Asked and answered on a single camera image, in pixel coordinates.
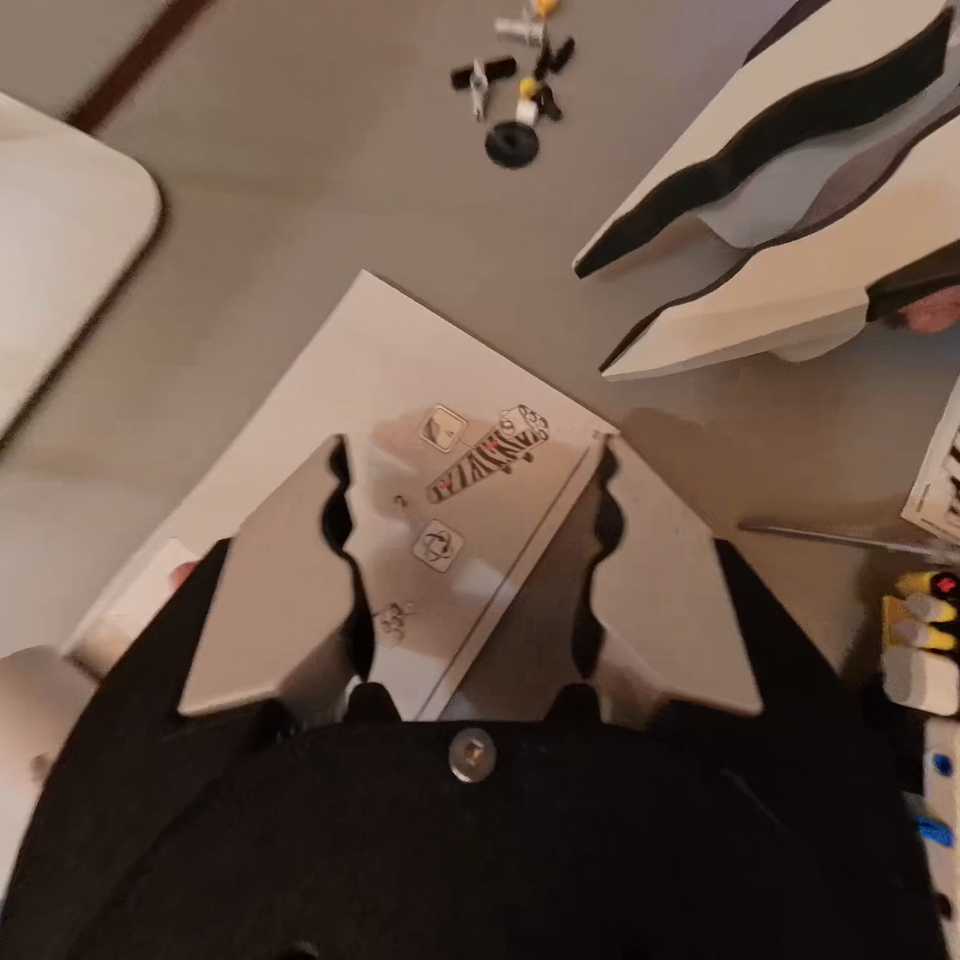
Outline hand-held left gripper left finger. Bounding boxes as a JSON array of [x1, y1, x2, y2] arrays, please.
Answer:
[[178, 435, 374, 714]]

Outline small cluster of lego pieces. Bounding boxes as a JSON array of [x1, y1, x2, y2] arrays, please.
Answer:
[[448, 0, 579, 170]]

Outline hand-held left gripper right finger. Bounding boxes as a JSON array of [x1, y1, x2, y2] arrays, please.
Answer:
[[573, 435, 764, 725]]

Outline person's right hand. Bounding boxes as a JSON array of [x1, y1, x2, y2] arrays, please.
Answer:
[[903, 286, 960, 335]]

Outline lego instruction booklet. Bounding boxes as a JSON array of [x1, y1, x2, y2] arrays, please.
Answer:
[[63, 270, 620, 723]]

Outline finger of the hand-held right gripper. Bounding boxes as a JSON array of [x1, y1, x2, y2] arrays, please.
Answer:
[[573, 0, 960, 280], [600, 112, 960, 380]]

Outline lego plane model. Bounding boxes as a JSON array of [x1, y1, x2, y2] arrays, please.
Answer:
[[738, 519, 960, 920]]

